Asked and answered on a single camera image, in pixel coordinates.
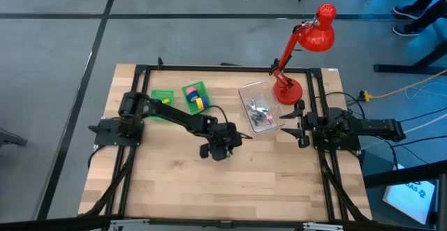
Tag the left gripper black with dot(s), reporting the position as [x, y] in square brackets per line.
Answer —
[225, 136]

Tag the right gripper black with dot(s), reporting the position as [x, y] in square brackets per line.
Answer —
[310, 124]

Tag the green stapler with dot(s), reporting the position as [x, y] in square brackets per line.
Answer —
[229, 151]

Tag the teal staple remover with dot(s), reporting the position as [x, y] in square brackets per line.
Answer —
[263, 110]

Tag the yellow tape roll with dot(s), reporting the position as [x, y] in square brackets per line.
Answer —
[199, 103]

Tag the blue tape roll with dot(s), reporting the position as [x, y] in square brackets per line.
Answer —
[192, 98]

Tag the clear plastic container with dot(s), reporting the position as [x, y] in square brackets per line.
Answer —
[251, 91]

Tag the pink tape roll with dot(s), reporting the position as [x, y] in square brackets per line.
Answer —
[191, 90]

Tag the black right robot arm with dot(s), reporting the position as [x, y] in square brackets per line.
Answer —
[377, 128]

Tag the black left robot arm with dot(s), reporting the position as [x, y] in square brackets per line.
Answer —
[171, 113]

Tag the black staple remover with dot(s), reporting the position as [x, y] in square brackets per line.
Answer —
[256, 120]

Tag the green plastic basket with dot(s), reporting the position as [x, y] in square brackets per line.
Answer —
[204, 89]
[160, 95]

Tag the yellow extension socket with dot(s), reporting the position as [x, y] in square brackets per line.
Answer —
[365, 96]

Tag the red desk lamp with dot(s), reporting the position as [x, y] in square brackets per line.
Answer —
[316, 37]

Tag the black rig beam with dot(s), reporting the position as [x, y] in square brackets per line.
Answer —
[401, 177]

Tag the white cardboard box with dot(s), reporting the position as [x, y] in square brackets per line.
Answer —
[408, 199]

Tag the person's shoe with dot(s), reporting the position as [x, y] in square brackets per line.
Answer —
[406, 12]
[405, 30]

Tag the grey chair leg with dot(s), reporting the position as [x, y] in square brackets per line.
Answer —
[10, 138]

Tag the black aluminium table frame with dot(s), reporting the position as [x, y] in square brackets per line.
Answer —
[209, 68]

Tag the silver metal bracket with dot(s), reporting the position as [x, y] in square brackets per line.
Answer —
[129, 224]
[323, 227]

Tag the black desk leg frame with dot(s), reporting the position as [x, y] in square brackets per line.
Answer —
[401, 68]

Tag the black frame bar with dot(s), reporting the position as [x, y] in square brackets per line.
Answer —
[52, 223]

